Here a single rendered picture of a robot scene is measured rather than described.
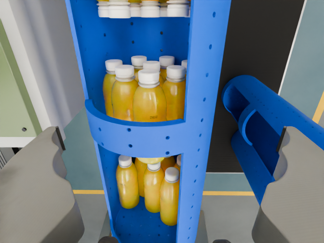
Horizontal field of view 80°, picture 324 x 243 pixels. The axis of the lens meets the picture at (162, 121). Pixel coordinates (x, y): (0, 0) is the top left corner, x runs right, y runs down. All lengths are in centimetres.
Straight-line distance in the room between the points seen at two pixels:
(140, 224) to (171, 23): 62
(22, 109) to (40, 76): 7
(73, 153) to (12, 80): 174
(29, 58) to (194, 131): 33
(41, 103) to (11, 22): 15
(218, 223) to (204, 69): 257
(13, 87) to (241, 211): 253
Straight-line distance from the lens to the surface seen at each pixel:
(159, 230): 73
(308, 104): 201
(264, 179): 130
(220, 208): 257
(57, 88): 53
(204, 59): 31
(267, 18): 148
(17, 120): 49
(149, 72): 37
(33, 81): 45
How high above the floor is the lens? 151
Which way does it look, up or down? 61 degrees down
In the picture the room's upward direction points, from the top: 176 degrees counter-clockwise
